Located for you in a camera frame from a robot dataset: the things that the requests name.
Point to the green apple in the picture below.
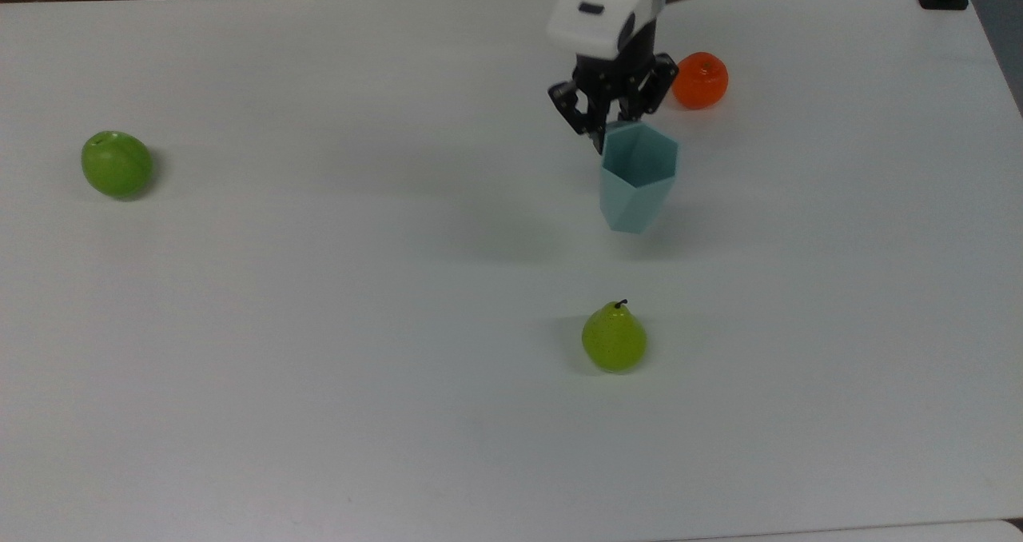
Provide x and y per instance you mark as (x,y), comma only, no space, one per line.
(116,166)

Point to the yellow-green pear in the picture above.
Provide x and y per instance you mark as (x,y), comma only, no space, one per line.
(613,342)

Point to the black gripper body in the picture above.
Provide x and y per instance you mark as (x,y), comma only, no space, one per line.
(611,78)

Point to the orange mandarin fruit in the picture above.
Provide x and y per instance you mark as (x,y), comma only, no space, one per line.
(705,85)

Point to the light blue faceted mug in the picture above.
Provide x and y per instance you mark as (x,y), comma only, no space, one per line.
(631,202)

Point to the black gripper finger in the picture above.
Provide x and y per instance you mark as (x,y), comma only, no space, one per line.
(657,86)
(577,110)

